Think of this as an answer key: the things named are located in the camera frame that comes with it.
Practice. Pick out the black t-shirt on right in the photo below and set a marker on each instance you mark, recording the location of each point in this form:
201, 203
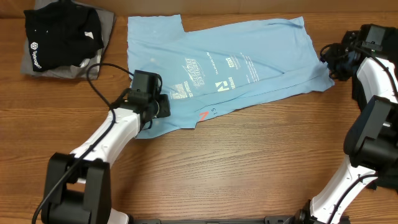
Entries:
372, 62

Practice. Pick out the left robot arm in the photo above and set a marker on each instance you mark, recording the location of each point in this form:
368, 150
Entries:
78, 184

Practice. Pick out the light blue t-shirt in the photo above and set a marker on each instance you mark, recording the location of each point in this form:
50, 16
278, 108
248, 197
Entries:
212, 72

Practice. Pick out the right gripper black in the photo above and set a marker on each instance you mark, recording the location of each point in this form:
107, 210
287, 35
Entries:
333, 62

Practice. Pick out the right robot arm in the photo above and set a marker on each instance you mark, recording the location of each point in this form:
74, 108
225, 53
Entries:
370, 149

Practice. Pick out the grey folded shirt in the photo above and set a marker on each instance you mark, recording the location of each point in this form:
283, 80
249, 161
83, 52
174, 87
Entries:
86, 68

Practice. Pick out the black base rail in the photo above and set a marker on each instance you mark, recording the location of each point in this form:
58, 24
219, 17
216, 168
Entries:
283, 219

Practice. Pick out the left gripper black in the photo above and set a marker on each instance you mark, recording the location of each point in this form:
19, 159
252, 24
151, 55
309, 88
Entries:
163, 109

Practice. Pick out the black folded shirt with logo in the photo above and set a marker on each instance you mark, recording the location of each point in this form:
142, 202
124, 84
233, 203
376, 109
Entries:
62, 34

